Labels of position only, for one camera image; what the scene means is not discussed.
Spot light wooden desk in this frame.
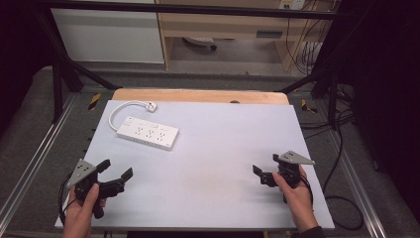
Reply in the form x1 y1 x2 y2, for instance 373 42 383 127
155 0 341 72

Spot person's right hand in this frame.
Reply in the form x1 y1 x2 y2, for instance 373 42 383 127
272 166 319 234

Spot white power strip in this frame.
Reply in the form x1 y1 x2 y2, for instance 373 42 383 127
116 115 180 152

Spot light wooden table board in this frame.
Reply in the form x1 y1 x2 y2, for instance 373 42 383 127
111 87 290 106

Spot white power strip cable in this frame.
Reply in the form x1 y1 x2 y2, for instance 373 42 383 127
108 99 150 132

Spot black metal frame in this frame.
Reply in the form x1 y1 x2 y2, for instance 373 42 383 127
33 0 351 130

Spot white wall socket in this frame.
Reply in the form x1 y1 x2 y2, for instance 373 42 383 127
277 0 306 11

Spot chair base with caster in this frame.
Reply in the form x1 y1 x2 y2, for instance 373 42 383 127
182 36 218 52

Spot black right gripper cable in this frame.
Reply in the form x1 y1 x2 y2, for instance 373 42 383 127
299 132 365 231

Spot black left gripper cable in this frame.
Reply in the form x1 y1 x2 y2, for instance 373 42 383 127
57 173 77 227

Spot yellow black tape mark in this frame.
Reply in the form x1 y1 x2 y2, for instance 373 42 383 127
300 98 319 114
87 92 102 112

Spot aluminium rail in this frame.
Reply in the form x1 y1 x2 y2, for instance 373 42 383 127
0 93 80 229
325 125 387 238

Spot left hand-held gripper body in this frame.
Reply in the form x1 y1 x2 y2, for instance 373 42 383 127
66 159 107 220

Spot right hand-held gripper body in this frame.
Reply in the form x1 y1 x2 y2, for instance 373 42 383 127
272 150 316 204

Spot black floor cables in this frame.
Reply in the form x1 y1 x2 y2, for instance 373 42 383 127
298 83 356 140

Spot hanging cable bundle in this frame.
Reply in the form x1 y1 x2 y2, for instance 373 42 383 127
285 0 335 76

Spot white cabinet panel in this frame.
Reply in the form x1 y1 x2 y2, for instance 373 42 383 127
51 8 165 64

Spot black curtain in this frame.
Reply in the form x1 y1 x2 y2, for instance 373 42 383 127
0 0 57 133
330 0 420 226

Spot person's left hand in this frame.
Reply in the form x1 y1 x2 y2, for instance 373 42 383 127
62 182 107 238

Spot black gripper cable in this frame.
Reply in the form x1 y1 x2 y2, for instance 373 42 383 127
299 132 365 231
57 173 77 227

